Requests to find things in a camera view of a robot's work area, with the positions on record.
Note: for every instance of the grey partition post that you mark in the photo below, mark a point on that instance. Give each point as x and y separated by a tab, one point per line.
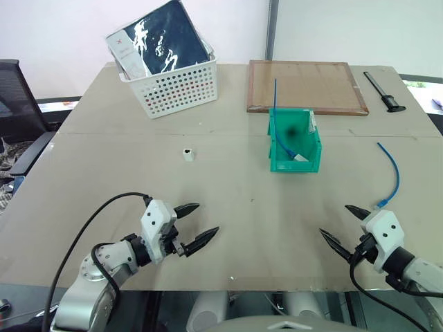
272	29

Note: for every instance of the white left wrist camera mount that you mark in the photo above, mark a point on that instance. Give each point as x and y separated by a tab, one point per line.
155	221

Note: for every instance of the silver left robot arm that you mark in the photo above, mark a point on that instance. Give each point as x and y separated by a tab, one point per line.
86	273

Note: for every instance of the silver robot torso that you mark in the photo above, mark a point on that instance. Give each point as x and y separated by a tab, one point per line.
263	313

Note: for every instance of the white label on bin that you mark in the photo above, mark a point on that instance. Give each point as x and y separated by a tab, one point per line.
312	121

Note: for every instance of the white perforated plastic basket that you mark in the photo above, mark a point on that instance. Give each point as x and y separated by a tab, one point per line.
173	88

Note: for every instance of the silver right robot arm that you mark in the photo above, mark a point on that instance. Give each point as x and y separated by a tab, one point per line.
424	276

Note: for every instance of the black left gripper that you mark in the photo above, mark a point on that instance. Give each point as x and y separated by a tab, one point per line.
172	242

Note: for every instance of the dark blue glossy package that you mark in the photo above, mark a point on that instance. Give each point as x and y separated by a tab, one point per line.
166	38

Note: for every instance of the small white connector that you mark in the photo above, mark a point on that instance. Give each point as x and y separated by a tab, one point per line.
188	154

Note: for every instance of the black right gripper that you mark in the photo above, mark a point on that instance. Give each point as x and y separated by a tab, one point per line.
365	250

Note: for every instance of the black mesh office chair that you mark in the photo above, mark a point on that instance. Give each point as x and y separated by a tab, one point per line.
20	114

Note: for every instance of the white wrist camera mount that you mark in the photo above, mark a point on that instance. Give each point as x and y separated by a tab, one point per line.
155	221
384	230

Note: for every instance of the patterned grey cloth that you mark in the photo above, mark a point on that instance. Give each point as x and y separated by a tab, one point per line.
6	166

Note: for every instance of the wooden framed board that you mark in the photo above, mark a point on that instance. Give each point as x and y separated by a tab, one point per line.
304	88

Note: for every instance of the green plastic bin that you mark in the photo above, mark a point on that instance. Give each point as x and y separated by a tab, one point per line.
294	143

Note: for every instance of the black caliper tool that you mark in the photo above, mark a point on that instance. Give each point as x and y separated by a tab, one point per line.
384	91

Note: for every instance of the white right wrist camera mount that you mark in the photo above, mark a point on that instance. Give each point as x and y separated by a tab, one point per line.
384	230

